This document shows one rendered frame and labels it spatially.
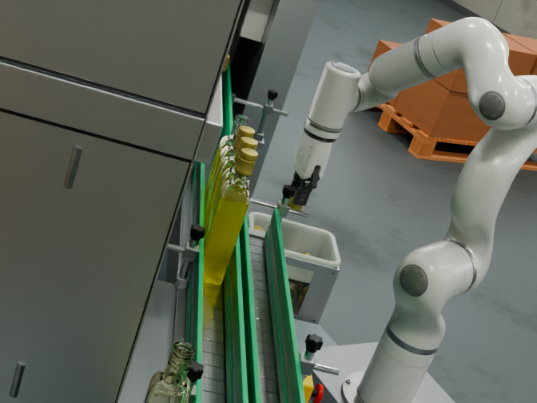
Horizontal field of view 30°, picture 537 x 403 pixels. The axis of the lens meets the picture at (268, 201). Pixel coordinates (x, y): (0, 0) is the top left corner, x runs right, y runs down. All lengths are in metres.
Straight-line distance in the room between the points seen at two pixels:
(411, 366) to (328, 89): 0.62
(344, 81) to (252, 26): 0.91
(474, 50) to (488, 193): 0.28
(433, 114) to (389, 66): 4.39
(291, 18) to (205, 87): 1.67
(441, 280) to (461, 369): 2.31
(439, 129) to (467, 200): 4.49
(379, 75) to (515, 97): 0.34
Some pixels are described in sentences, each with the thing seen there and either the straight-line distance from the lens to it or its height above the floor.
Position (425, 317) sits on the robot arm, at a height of 1.09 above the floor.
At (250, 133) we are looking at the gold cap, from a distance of 1.99.
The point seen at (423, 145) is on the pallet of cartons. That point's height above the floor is 0.10.
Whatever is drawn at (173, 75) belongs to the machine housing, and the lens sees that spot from 1.28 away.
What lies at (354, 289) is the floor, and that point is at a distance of 4.55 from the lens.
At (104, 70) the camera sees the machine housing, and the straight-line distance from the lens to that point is 1.29.
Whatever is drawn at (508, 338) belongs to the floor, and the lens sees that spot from 4.74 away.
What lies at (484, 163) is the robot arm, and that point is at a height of 1.43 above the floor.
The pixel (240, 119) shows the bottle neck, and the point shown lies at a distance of 2.11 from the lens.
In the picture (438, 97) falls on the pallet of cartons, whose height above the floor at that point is 0.41.
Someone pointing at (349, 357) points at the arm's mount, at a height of 0.82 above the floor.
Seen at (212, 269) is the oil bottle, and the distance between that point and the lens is 1.97.
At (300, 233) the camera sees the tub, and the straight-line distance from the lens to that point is 2.47.
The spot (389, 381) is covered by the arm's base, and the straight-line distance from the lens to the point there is 2.20.
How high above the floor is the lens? 2.01
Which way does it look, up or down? 23 degrees down
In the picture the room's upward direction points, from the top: 20 degrees clockwise
